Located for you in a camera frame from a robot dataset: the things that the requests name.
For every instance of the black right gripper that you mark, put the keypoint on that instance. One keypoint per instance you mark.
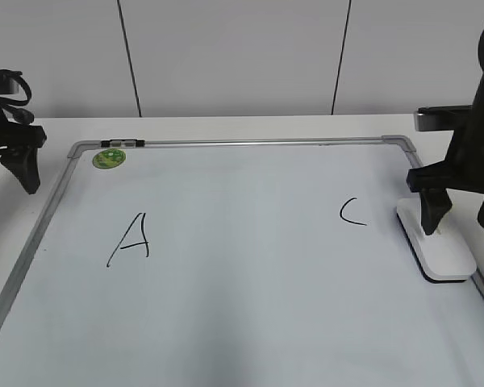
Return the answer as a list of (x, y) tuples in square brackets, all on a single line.
[(461, 169)]

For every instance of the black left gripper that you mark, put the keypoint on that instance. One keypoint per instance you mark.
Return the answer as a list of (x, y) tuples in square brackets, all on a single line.
[(19, 140)]

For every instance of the white whiteboard eraser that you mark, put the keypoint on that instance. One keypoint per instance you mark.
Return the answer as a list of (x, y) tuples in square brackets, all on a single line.
[(444, 255)]

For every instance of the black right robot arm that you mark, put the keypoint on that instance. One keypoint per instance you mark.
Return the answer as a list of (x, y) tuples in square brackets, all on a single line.
[(476, 116)]

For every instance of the green round magnet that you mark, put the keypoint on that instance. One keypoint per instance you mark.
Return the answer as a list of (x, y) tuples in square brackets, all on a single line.
[(109, 158)]

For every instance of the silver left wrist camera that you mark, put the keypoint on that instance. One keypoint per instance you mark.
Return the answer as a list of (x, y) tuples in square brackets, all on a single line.
[(8, 86)]

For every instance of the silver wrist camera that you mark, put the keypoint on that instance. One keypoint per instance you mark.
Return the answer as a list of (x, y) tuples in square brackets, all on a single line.
[(441, 118), (8, 86)]

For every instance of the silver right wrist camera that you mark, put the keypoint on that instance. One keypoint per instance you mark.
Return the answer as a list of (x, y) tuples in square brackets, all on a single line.
[(441, 118)]

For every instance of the whiteboard with grey frame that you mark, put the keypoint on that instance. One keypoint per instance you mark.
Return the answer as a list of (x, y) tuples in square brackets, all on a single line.
[(235, 263)]

